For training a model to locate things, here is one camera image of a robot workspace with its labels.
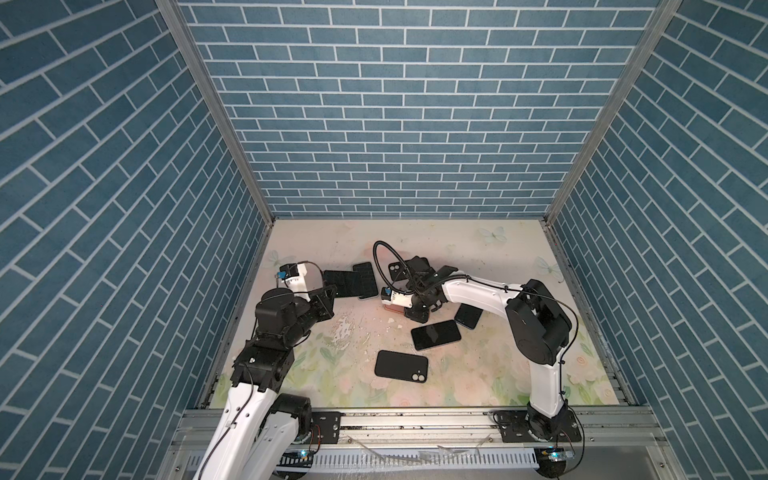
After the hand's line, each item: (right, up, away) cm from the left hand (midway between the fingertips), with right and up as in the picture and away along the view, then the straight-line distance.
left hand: (338, 287), depth 72 cm
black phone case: (+15, -24, +13) cm, 31 cm away
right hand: (+17, -10, +21) cm, 28 cm away
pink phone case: (+13, -9, +17) cm, 24 cm away
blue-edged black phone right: (+36, -12, +19) cm, 43 cm away
